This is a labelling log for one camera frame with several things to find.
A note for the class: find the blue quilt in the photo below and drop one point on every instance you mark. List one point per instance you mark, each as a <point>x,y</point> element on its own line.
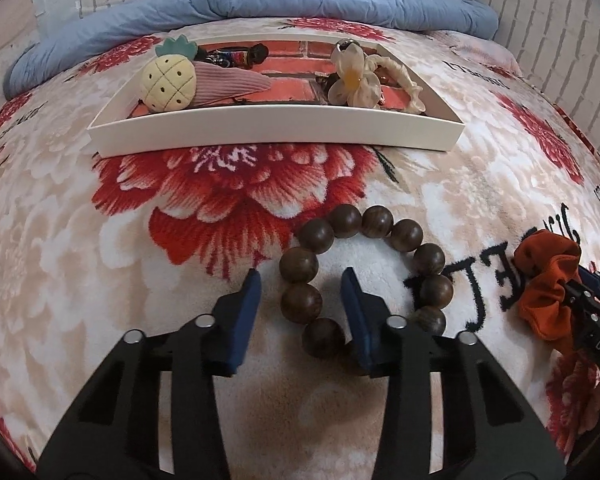
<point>260,2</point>

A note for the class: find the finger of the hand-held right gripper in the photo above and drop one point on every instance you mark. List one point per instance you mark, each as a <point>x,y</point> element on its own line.
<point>582,300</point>
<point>597,281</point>

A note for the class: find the white tray with brick print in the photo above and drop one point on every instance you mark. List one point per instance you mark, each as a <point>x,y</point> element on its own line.
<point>280,127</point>

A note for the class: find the cream scrunchie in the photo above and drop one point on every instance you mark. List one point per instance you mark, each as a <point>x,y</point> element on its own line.
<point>405,77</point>

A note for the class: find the white flower hair claw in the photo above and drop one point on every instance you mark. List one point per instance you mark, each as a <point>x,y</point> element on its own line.
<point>352,77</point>

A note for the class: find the orange scrunchie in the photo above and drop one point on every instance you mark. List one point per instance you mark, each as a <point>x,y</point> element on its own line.
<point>545,285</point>

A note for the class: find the pineapple plush pink hair clip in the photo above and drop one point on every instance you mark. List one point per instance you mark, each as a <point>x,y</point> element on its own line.
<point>172,80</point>

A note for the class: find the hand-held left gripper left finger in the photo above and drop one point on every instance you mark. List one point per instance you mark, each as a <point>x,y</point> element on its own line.
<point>244,320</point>

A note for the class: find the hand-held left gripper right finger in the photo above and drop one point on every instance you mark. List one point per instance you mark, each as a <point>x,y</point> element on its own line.
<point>356,320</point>

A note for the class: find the red floral plush blanket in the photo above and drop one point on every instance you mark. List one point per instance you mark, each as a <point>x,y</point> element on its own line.
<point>130,220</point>

